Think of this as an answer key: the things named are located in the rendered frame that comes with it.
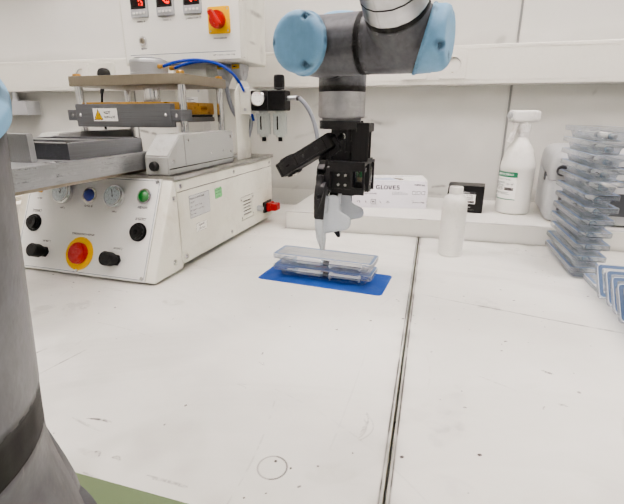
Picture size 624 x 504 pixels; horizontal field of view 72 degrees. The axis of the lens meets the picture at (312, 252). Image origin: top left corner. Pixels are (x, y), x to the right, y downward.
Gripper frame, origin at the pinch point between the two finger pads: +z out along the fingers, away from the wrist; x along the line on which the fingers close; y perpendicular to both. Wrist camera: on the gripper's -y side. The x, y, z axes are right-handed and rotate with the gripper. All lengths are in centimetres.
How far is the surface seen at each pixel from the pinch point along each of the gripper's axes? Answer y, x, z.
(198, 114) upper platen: -34.9, 13.7, -20.7
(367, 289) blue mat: 8.5, -3.2, 7.5
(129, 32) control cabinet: -60, 23, -40
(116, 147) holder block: -33.5, -12.3, -15.4
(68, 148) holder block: -33.0, -22.1, -15.9
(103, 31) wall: -99, 54, -47
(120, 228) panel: -35.5, -11.9, -1.0
